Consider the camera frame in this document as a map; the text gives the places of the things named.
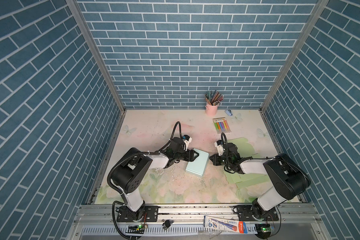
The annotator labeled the light blue paper box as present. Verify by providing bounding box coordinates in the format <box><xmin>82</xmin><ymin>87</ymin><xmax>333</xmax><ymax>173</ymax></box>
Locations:
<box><xmin>186</xmin><ymin>149</ymin><xmax>210</xmax><ymax>178</ymax></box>

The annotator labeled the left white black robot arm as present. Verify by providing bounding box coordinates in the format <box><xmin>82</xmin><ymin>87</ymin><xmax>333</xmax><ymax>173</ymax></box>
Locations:
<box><xmin>107</xmin><ymin>135</ymin><xmax>199</xmax><ymax>213</ymax></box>

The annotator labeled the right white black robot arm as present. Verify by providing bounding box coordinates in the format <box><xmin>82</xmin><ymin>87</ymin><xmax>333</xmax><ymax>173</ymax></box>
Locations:
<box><xmin>210</xmin><ymin>140</ymin><xmax>311</xmax><ymax>215</ymax></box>

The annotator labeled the light green flat paper box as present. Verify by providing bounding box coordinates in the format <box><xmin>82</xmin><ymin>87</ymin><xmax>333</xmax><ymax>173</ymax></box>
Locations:
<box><xmin>224</xmin><ymin>138</ymin><xmax>270</xmax><ymax>189</ymax></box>

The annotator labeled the pack of coloured markers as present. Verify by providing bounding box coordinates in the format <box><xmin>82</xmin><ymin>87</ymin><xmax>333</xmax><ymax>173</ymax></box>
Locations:
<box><xmin>213</xmin><ymin>117</ymin><xmax>231</xmax><ymax>134</ymax></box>

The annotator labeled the pink pencil cup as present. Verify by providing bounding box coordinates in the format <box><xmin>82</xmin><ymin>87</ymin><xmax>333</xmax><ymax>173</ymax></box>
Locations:
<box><xmin>205</xmin><ymin>104</ymin><xmax>219</xmax><ymax>117</ymax></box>

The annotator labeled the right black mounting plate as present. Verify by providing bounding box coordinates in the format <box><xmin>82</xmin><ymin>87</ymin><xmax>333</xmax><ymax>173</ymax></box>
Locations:
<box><xmin>232</xmin><ymin>205</ymin><xmax>279</xmax><ymax>222</ymax></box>

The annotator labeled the black mounting plate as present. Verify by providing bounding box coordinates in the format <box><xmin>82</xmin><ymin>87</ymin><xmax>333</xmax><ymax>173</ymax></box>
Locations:
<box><xmin>232</xmin><ymin>205</ymin><xmax>279</xmax><ymax>222</ymax></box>
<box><xmin>116</xmin><ymin>205</ymin><xmax>159</xmax><ymax>223</ymax></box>

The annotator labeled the coloured pencils bundle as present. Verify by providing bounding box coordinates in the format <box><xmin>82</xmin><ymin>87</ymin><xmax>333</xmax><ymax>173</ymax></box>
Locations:
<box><xmin>205</xmin><ymin>91</ymin><xmax>224</xmax><ymax>106</ymax></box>

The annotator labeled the white red blue package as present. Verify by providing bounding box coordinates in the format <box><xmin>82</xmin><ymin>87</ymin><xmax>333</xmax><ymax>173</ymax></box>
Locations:
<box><xmin>204</xmin><ymin>216</ymin><xmax>248</xmax><ymax>234</ymax></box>

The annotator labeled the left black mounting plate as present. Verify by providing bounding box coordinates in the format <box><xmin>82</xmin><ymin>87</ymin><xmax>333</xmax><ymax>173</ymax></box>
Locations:
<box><xmin>116</xmin><ymin>205</ymin><xmax>159</xmax><ymax>223</ymax></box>

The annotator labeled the small black knob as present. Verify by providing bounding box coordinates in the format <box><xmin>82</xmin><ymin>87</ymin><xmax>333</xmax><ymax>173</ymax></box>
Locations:
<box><xmin>163</xmin><ymin>220</ymin><xmax>172</xmax><ymax>231</ymax></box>

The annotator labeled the right green lit device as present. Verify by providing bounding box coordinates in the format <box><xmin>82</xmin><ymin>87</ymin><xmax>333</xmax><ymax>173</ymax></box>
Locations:
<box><xmin>255</xmin><ymin>224</ymin><xmax>272</xmax><ymax>240</ymax></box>

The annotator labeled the left green circuit board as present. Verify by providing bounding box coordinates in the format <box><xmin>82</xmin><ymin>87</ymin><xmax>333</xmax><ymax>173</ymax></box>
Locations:
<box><xmin>126</xmin><ymin>225</ymin><xmax>146</xmax><ymax>235</ymax></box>

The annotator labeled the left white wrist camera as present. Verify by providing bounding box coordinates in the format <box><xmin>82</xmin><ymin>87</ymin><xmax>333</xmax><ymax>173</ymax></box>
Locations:
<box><xmin>182</xmin><ymin>135</ymin><xmax>192</xmax><ymax>151</ymax></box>

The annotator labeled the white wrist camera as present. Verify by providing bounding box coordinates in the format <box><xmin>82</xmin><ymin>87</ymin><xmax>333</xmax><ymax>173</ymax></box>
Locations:
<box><xmin>215</xmin><ymin>140</ymin><xmax>225</xmax><ymax>156</ymax></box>
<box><xmin>182</xmin><ymin>135</ymin><xmax>192</xmax><ymax>151</ymax></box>

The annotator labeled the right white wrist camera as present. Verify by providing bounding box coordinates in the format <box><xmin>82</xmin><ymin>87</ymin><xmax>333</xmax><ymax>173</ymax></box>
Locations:
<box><xmin>215</xmin><ymin>140</ymin><xmax>225</xmax><ymax>156</ymax></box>

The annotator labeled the right black cable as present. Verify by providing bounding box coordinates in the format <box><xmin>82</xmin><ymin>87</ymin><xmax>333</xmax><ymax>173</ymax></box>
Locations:
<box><xmin>220</xmin><ymin>131</ymin><xmax>312</xmax><ymax>187</ymax></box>

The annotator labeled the left black corrugated cable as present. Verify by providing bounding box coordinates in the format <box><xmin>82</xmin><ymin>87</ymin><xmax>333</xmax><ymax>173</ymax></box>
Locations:
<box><xmin>106</xmin><ymin>121</ymin><xmax>183</xmax><ymax>240</ymax></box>

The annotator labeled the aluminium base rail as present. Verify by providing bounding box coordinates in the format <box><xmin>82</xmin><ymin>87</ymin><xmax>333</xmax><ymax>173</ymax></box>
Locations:
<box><xmin>68</xmin><ymin>203</ymin><xmax>330</xmax><ymax>240</ymax></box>

